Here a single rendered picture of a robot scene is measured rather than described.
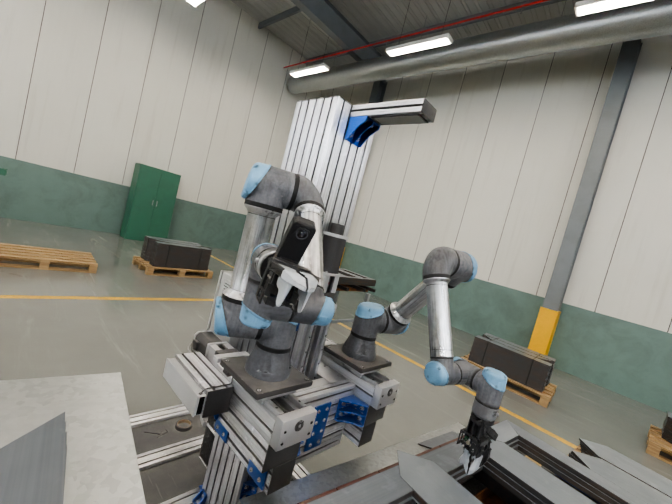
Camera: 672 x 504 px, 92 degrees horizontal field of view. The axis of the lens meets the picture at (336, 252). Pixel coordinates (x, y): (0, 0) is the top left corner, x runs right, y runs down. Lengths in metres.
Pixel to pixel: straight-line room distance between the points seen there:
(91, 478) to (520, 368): 5.15
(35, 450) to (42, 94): 9.57
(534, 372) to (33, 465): 5.21
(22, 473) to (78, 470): 0.07
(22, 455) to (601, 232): 8.09
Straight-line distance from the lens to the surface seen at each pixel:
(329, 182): 1.28
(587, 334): 8.03
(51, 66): 10.23
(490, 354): 5.52
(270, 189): 0.97
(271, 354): 1.08
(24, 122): 10.05
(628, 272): 8.02
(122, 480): 0.75
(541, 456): 1.83
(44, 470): 0.75
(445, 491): 1.25
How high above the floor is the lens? 1.54
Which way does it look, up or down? 4 degrees down
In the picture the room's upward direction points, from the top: 15 degrees clockwise
